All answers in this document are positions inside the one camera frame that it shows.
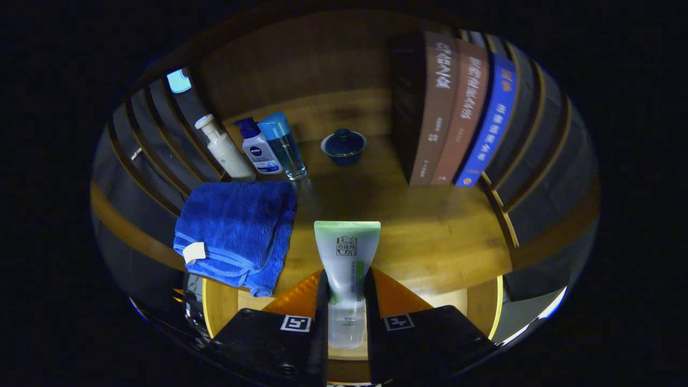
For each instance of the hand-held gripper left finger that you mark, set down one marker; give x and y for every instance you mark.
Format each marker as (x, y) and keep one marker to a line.
(258, 344)

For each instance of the green white cream tube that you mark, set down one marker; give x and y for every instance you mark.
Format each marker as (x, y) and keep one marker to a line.
(346, 252)

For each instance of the dark blue lidded teacup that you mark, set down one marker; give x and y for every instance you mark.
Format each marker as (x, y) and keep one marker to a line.
(344, 146)

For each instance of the folded blue towel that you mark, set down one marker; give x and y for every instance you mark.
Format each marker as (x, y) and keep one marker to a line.
(236, 231)

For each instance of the clear bottle teal cap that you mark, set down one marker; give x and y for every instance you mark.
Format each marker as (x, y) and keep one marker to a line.
(285, 148)

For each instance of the blue book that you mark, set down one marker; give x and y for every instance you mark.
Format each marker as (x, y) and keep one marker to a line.
(492, 123)

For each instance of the white lotion bottle blue cap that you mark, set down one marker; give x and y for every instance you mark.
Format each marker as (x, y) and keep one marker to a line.
(259, 150)

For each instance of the brown wooden cabinet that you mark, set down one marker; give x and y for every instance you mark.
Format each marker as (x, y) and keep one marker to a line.
(301, 59)

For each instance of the dark brown book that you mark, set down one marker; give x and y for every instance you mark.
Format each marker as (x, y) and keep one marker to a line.
(432, 118)

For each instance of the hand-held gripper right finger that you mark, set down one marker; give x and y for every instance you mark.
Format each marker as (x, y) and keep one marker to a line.
(430, 341)

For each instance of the reddish brown book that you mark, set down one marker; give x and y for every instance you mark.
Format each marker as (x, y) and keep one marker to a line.
(465, 118)

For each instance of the wooden countertop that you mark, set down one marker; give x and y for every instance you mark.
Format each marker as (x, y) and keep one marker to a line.
(419, 226)

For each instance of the black electronics box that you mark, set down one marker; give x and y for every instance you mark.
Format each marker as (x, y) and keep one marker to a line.
(189, 306)

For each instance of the white pump bottle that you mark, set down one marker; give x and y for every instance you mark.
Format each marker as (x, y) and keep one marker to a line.
(228, 153)

